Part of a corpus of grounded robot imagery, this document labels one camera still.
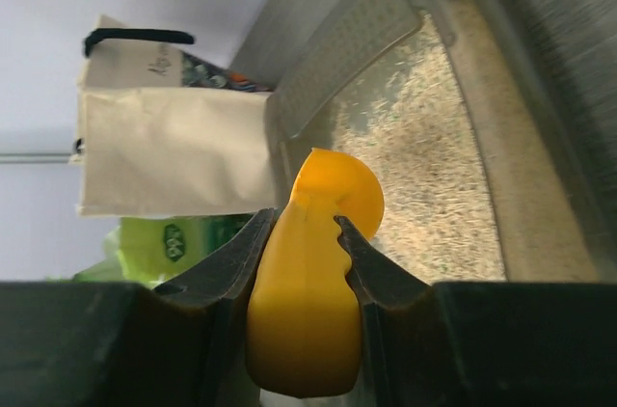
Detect clean litter granules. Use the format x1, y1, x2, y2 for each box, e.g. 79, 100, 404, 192
334, 17, 505, 283

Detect yellow plastic scoop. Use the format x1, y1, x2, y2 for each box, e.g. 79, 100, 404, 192
246, 149, 385, 398

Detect beige canvas tote bag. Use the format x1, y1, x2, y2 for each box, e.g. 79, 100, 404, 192
71, 15, 277, 218

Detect green cat litter bag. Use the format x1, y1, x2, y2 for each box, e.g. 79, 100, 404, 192
71, 213, 253, 288

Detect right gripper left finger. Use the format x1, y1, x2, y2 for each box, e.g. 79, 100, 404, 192
1, 209, 276, 406

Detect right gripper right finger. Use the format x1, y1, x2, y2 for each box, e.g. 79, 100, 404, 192
337, 217, 616, 406

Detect grey litter box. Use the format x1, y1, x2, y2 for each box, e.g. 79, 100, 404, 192
232, 0, 616, 283

